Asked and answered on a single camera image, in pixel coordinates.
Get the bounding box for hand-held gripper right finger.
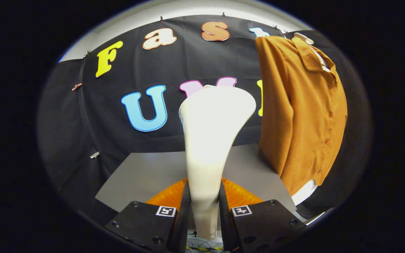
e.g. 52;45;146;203
218;177;307;253

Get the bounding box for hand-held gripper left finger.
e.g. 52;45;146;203
105;178;192;253

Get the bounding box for white garment hanger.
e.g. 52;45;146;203
293;32;330;72

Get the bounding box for row of black clips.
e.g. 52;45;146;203
83;12;287;58

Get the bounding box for black backdrop cloth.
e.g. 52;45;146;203
37;15;373;225

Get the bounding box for orange-brown button shirt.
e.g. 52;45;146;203
255;34;348;196

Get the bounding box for yellow and black cables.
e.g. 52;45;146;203
187;232;224;252

